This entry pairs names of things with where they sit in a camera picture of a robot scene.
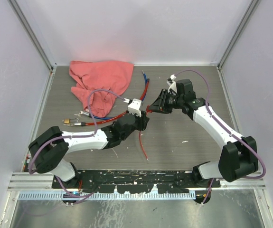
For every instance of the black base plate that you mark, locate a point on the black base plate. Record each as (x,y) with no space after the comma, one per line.
(104,181)

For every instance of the pink cloth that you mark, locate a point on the pink cloth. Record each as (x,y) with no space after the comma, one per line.
(99,83)

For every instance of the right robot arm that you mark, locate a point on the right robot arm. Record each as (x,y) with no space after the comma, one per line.
(238,157)

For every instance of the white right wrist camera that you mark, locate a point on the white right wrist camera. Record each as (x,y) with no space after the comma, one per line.
(172,84)

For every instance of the red cable padlock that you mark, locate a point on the red cable padlock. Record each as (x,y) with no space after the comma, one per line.
(142,148)

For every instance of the brass padlock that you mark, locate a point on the brass padlock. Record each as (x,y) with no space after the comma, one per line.
(70,121)

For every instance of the slotted cable duct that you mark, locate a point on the slotted cable duct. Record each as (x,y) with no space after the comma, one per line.
(153,195)

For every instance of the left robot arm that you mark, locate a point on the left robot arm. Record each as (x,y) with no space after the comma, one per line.
(48,150)

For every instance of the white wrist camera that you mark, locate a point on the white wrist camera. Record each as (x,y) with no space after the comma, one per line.
(134,106)
(172,84)

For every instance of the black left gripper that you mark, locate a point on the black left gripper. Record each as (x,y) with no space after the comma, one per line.
(142,120)

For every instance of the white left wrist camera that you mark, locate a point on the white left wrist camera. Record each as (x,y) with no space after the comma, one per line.
(134,106)

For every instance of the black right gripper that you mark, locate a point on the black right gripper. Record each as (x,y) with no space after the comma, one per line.
(159,105)

